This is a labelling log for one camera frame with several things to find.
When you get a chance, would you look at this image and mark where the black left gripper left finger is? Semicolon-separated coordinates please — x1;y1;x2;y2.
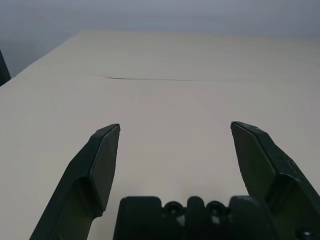
29;123;121;240

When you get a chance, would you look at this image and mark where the side table with black frame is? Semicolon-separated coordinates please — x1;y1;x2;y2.
0;48;12;87

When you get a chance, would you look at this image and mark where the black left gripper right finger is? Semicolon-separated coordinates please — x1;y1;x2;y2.
230;121;320;240

